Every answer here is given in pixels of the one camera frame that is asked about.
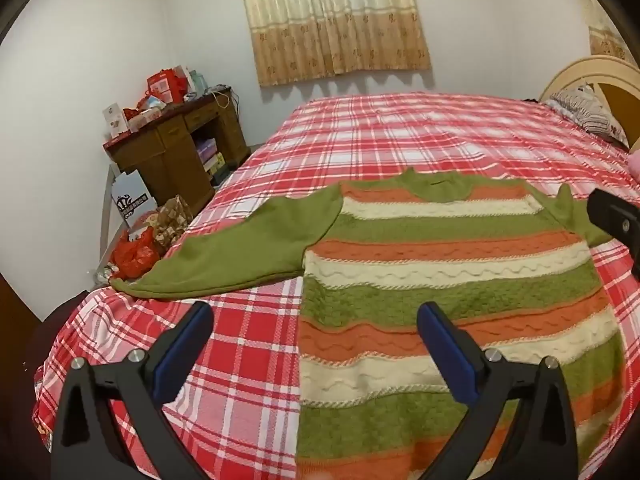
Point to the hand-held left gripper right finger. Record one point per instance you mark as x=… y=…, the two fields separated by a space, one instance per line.
x=447 y=350

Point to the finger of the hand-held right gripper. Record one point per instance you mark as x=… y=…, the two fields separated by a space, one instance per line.
x=612 y=217

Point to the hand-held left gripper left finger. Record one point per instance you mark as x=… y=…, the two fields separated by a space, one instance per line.
x=182 y=350

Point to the green orange cream striped sweater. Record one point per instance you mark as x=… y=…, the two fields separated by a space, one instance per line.
x=425 y=230

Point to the pink cloth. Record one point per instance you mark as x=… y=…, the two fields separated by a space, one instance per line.
x=635 y=165

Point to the red plastic bag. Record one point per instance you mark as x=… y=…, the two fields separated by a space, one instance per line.
x=135 y=257

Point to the striped pillow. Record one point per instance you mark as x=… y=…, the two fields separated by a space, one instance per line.
x=590 y=110

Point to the beige wooden headboard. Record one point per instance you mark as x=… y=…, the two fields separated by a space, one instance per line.
x=575 y=67

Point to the white cardboard with black print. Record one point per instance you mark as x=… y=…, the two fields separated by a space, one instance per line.
x=130 y=195

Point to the beige patterned curtain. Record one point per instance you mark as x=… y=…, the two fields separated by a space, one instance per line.
x=330 y=20
x=607 y=40

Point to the purple box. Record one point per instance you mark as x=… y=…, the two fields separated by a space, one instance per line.
x=206 y=150

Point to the brown wooden desk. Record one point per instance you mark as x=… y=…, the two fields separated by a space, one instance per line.
x=160 y=145

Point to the red plaid bed sheet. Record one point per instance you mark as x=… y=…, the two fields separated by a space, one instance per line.
x=400 y=130

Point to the flat red box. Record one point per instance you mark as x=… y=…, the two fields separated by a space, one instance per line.
x=142 y=119

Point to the white printed box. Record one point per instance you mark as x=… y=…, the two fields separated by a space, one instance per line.
x=114 y=121

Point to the large red gift box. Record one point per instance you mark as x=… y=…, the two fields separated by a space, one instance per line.
x=162 y=85

